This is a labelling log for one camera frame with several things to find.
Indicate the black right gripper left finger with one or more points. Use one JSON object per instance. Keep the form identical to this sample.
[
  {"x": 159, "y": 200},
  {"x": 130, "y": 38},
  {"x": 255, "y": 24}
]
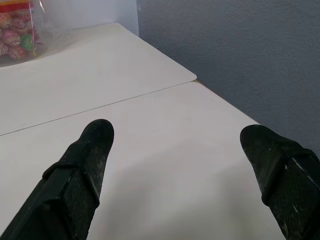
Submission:
[{"x": 75, "y": 185}]

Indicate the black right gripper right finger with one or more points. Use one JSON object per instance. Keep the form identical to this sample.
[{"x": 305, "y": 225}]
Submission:
[{"x": 282, "y": 170}]

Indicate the clear bag of wrapped candies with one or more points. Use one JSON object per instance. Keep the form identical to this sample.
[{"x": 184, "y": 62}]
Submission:
[{"x": 20, "y": 32}]

